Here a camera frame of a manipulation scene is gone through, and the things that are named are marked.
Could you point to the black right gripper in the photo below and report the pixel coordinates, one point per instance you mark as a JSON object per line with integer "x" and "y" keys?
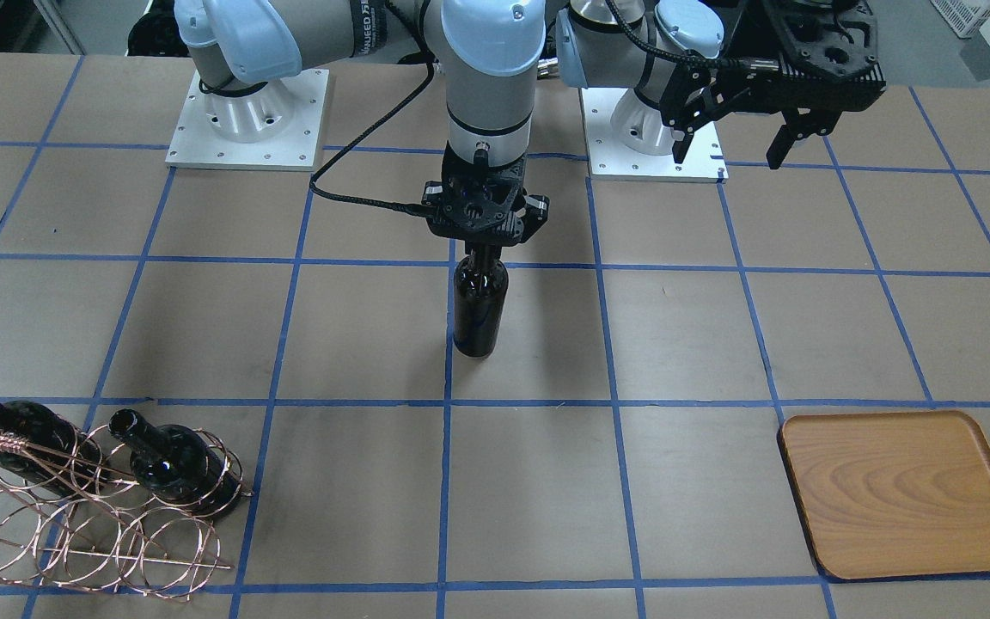
{"x": 536, "y": 211}

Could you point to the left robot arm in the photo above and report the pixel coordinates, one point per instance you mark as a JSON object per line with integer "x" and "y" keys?
{"x": 684, "y": 64}

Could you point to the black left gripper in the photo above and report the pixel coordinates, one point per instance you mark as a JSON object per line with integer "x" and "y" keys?
{"x": 749, "y": 58}

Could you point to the dark wine bottle carried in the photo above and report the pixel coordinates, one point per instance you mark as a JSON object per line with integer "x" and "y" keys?
{"x": 480, "y": 285}

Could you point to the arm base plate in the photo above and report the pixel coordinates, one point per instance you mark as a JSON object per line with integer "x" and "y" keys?
{"x": 627, "y": 141}
{"x": 275, "y": 129}

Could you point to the dark wine bottle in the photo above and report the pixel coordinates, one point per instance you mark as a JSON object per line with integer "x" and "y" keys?
{"x": 76, "y": 463}
{"x": 175, "y": 464}

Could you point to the copper wire bottle basket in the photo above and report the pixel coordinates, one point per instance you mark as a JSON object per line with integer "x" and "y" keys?
{"x": 114, "y": 537}

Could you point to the dark wine bottle near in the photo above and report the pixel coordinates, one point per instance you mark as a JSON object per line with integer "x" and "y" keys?
{"x": 175, "y": 464}

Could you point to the wooden serving tray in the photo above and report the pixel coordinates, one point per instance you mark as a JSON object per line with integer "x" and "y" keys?
{"x": 891, "y": 494}

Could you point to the dark wine bottle far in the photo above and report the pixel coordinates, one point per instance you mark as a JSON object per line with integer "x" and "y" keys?
{"x": 76, "y": 463}

